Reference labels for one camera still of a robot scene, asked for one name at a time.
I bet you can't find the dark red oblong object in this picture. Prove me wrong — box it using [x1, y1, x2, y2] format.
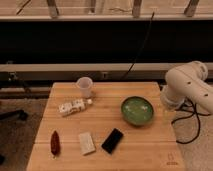
[50, 131, 60, 156]

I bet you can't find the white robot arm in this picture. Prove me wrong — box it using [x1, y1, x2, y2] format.
[160, 61, 213, 114]

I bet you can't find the white rectangular block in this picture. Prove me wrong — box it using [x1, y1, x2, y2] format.
[78, 132, 96, 155]

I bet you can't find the black office chair base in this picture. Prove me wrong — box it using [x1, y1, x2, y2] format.
[0, 110, 28, 121]

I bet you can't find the black rectangular phone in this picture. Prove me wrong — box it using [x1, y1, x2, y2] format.
[101, 128, 123, 154]

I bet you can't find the black hanging cable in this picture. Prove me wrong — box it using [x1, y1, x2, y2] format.
[119, 11, 156, 81]

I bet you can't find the black robot cable on floor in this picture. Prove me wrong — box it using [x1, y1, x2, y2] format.
[171, 99, 212, 145]

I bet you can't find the green ceramic bowl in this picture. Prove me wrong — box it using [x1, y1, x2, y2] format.
[121, 96, 154, 126]

